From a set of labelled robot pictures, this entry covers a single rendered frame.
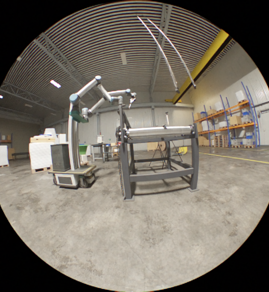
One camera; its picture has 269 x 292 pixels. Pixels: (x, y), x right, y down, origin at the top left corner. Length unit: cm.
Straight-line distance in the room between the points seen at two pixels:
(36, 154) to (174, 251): 412
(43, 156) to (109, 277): 385
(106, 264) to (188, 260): 49
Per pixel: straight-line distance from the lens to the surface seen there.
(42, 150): 398
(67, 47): 921
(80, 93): 174
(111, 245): 82
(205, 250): 83
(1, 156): 819
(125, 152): 105
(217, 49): 749
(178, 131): 116
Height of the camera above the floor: 71
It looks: 1 degrees down
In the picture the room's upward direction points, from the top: 4 degrees counter-clockwise
